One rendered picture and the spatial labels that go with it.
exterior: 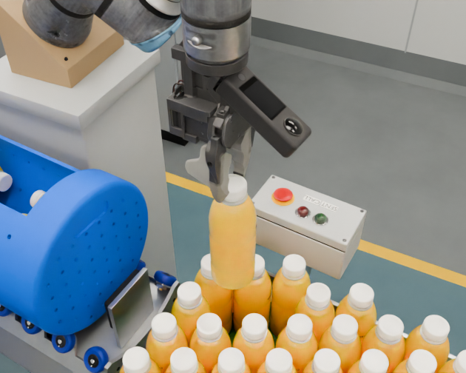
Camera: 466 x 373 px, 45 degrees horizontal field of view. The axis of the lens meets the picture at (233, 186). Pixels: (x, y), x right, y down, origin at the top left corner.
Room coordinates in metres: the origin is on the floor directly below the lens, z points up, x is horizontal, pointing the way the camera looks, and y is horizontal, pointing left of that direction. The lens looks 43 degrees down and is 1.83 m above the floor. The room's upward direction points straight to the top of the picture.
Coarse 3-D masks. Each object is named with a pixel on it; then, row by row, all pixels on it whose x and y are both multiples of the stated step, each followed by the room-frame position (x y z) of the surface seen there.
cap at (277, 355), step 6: (276, 348) 0.45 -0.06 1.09; (270, 354) 0.44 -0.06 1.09; (276, 354) 0.44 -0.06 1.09; (282, 354) 0.44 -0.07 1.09; (288, 354) 0.44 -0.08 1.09; (270, 360) 0.43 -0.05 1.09; (276, 360) 0.43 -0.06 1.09; (282, 360) 0.43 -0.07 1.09; (288, 360) 0.43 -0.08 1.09; (270, 366) 0.42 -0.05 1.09; (276, 366) 0.42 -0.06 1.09; (282, 366) 0.42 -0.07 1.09; (288, 366) 0.42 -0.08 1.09; (270, 372) 0.42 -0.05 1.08; (276, 372) 0.41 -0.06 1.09; (282, 372) 0.41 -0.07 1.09; (288, 372) 0.42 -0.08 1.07
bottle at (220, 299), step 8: (200, 272) 0.61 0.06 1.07; (200, 280) 0.60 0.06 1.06; (208, 280) 0.60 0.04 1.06; (200, 288) 0.59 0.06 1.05; (208, 288) 0.59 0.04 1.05; (216, 288) 0.59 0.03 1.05; (208, 296) 0.58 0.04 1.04; (216, 296) 0.58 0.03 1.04; (224, 296) 0.59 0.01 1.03; (216, 304) 0.58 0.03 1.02; (224, 304) 0.59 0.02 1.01; (216, 312) 0.58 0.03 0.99; (224, 312) 0.59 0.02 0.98; (224, 320) 0.59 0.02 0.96; (224, 328) 0.59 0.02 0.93
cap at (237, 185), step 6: (234, 174) 0.57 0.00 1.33; (234, 180) 0.56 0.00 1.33; (240, 180) 0.56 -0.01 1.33; (228, 186) 0.55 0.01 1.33; (234, 186) 0.55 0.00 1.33; (240, 186) 0.55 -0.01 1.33; (246, 186) 0.55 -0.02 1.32; (234, 192) 0.54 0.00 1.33; (240, 192) 0.54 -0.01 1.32; (228, 198) 0.54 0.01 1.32; (234, 198) 0.54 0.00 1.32; (240, 198) 0.54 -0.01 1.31
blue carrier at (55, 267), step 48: (0, 144) 0.93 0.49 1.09; (0, 192) 0.89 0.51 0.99; (48, 192) 0.64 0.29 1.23; (96, 192) 0.64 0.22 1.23; (0, 240) 0.58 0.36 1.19; (48, 240) 0.56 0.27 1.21; (96, 240) 0.62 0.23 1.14; (144, 240) 0.72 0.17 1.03; (0, 288) 0.54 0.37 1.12; (48, 288) 0.53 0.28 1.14; (96, 288) 0.60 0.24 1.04
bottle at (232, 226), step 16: (224, 208) 0.54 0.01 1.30; (240, 208) 0.54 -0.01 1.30; (224, 224) 0.53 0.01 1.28; (240, 224) 0.53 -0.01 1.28; (256, 224) 0.55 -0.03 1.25; (224, 240) 0.52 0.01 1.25; (240, 240) 0.52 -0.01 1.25; (224, 256) 0.52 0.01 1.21; (240, 256) 0.52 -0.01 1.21; (224, 272) 0.52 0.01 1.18; (240, 272) 0.52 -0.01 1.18; (224, 288) 0.52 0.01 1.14; (240, 288) 0.52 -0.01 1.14
